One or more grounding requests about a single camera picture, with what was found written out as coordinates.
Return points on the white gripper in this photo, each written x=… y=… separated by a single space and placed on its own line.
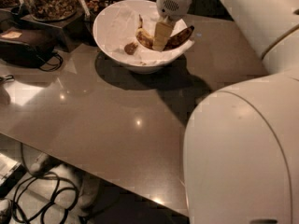
x=172 y=6

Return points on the brown overripe banana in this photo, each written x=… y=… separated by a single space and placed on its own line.
x=175 y=41

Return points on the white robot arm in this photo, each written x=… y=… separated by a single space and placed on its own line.
x=241 y=144

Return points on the white bowl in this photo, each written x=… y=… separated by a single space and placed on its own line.
x=109 y=22

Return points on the small brown fruit piece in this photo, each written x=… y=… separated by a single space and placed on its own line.
x=130 y=48

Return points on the white paper liner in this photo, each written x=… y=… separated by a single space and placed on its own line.
x=121 y=25

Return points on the dark metal stand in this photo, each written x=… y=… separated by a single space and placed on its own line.
x=69 y=33

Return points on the glass jar of nuts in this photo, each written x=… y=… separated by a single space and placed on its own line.
x=51 y=10

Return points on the black device with label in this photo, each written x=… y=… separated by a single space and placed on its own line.
x=26 y=48

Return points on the box on floor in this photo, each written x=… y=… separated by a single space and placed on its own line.
x=11 y=172

